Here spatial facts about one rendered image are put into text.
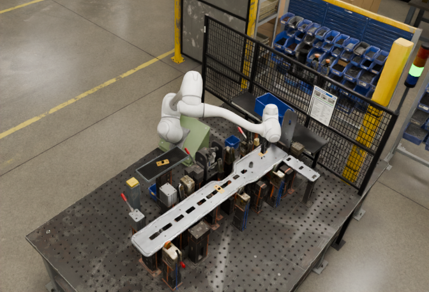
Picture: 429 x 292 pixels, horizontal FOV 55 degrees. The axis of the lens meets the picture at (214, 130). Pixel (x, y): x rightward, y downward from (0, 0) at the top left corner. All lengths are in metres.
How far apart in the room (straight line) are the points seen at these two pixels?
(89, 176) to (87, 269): 1.66
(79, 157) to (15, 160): 0.65
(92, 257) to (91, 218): 0.33
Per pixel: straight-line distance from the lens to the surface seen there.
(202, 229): 2.70
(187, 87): 2.84
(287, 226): 3.22
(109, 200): 3.31
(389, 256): 4.25
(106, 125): 5.03
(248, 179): 3.04
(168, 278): 2.80
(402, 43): 2.94
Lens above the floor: 3.23
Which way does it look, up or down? 41 degrees down
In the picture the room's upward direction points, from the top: 5 degrees clockwise
